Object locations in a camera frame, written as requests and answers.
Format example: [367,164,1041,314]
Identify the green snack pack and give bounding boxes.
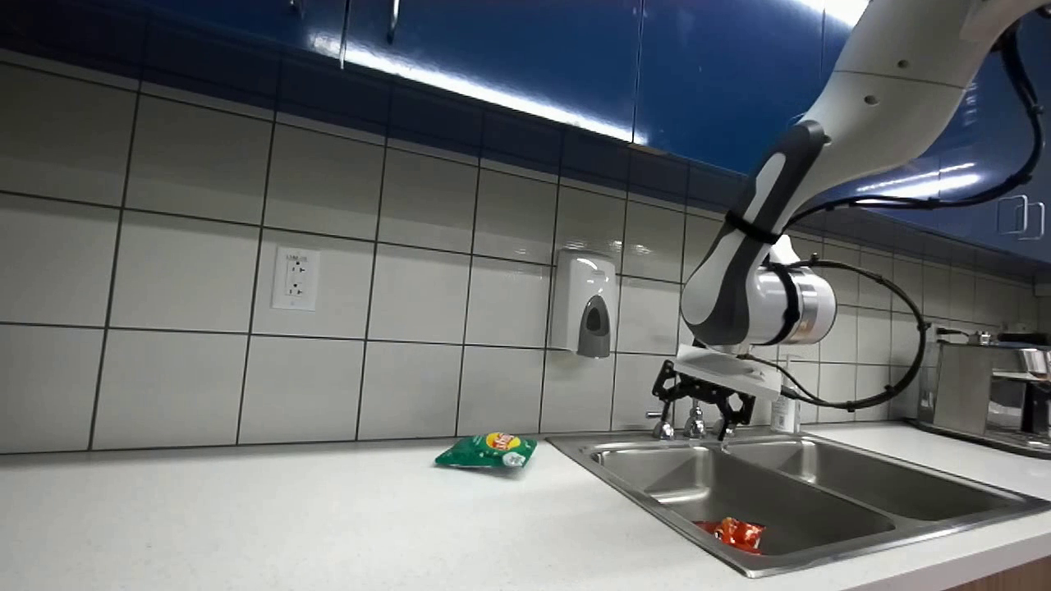
[433,431,543,476]

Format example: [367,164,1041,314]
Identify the stainless steel countertop appliance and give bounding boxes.
[915,331,1051,458]

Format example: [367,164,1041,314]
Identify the clear dish soap bottle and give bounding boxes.
[769,395,804,435]

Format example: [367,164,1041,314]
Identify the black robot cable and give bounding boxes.
[751,17,1046,417]

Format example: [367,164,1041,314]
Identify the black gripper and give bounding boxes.
[652,362,758,434]

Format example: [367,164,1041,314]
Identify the white wall soap dispenser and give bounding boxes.
[548,249,623,362]

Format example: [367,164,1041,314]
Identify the stainless steel double sink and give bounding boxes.
[553,426,1051,580]

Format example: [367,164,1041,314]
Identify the chrome faucet handle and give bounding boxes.
[652,399,682,444]

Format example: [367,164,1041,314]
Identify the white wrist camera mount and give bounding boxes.
[669,342,785,399]

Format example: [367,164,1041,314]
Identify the blue upper cabinets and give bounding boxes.
[0,0,1051,269]

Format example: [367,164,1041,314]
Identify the white wall power outlet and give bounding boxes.
[273,245,323,314]

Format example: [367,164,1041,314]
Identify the orange snack pack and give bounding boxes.
[695,513,769,553]

